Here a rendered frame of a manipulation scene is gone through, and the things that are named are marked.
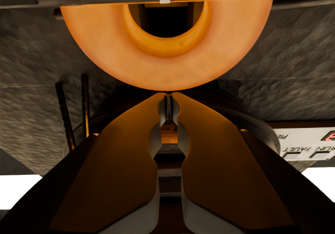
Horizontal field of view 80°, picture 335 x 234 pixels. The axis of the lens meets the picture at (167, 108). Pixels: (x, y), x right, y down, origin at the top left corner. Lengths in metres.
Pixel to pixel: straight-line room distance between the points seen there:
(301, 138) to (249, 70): 0.34
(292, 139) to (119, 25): 0.52
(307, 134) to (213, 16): 0.47
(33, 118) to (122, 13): 0.42
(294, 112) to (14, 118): 0.63
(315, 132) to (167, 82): 0.46
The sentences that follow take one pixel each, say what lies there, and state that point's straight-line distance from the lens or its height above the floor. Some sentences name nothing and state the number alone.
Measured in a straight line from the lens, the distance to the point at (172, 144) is 0.25.
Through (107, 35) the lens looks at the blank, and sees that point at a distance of 0.18.
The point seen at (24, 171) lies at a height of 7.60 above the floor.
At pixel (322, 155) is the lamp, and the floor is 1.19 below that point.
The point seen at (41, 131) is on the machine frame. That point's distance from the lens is 0.59.
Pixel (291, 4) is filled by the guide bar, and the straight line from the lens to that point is 0.26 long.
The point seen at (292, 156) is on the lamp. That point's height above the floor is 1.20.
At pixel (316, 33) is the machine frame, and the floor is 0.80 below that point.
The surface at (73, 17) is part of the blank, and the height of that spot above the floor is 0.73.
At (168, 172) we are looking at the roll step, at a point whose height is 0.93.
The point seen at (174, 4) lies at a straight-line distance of 0.28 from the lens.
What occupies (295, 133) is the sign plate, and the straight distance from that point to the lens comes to 0.58.
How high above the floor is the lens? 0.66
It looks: 51 degrees up
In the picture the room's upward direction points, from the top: 177 degrees clockwise
